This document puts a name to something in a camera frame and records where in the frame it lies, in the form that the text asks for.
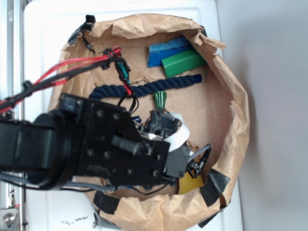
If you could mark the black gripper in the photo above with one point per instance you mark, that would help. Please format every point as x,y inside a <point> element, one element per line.
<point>116,148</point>

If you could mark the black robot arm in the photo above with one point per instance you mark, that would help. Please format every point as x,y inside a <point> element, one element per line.
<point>45,154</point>

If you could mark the yellow sponge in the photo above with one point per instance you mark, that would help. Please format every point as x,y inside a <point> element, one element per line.
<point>190,184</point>

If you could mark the brown paper bag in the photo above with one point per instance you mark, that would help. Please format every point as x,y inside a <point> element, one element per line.
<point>216,112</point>

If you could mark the blue sponge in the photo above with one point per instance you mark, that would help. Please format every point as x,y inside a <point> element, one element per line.
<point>159,51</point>

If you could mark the green rectangular block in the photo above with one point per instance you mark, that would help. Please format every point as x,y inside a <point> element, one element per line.
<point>182,62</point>

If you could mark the white plastic bin lid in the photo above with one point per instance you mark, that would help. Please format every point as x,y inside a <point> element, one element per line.
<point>46,27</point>

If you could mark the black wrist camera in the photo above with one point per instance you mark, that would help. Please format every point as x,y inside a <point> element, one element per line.
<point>162,123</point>

